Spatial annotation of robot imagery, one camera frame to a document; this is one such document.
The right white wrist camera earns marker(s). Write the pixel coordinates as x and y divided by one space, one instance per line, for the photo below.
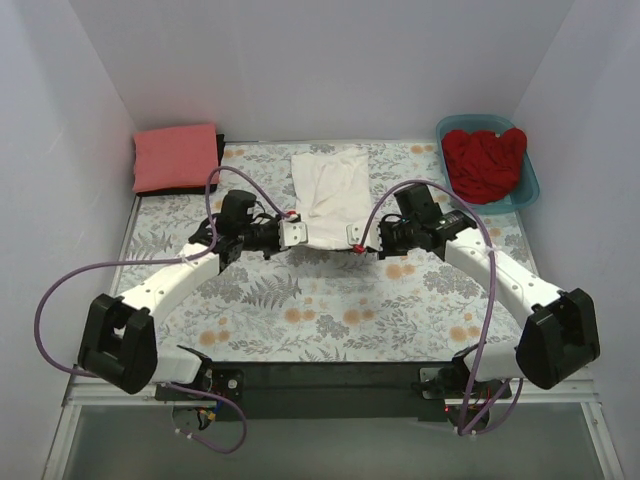
363 241

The white t shirt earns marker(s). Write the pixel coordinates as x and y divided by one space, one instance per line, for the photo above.
332 192

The floral table mat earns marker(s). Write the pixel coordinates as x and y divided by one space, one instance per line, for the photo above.
307 305

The red crumpled t shirt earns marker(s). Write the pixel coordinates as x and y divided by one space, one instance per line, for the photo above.
484 166

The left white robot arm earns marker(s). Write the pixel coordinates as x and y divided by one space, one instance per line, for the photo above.
119 343

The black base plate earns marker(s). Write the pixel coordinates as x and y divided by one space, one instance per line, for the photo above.
348 406

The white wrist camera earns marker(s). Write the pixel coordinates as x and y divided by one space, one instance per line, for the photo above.
292 231
363 241

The teal plastic basket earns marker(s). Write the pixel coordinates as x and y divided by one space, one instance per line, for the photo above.
524 194

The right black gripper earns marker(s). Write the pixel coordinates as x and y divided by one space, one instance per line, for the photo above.
385 238

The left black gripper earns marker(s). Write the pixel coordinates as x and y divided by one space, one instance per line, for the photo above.
275 235

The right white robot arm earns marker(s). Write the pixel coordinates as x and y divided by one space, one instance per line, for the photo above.
559 334

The aluminium frame rail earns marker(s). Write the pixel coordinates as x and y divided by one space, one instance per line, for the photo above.
70 395

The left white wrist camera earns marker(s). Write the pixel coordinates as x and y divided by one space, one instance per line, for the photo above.
292 231

